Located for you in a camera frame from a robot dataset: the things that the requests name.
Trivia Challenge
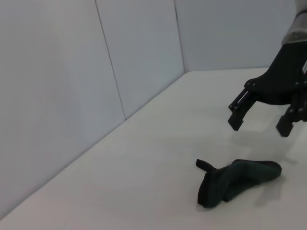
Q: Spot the dark blue rag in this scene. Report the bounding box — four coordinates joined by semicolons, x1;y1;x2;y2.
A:
196;158;283;209

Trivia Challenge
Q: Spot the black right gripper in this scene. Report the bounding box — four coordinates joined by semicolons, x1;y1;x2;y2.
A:
227;42;307;138

